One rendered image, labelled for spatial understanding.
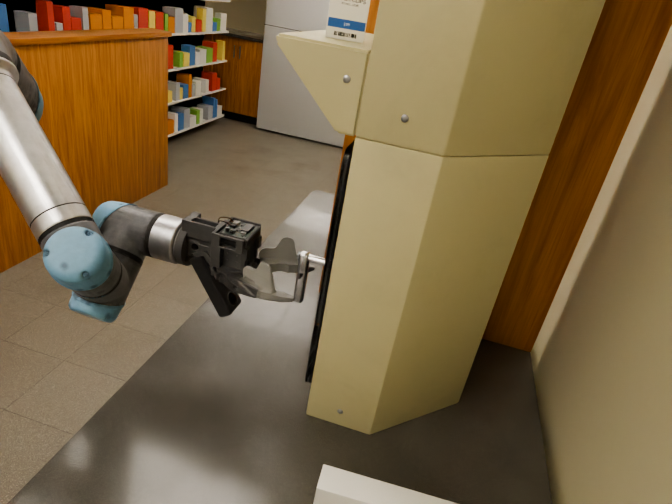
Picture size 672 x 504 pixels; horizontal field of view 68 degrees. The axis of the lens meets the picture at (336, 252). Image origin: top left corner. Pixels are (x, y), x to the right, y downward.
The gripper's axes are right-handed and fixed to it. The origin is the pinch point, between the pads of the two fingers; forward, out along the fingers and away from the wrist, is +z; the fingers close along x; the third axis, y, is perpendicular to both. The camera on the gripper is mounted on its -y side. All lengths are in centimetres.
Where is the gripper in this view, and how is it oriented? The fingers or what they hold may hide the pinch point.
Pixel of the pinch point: (299, 285)
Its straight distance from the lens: 79.1
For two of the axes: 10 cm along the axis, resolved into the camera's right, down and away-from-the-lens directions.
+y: 1.5, -8.7, -4.6
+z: 9.5, 2.5, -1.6
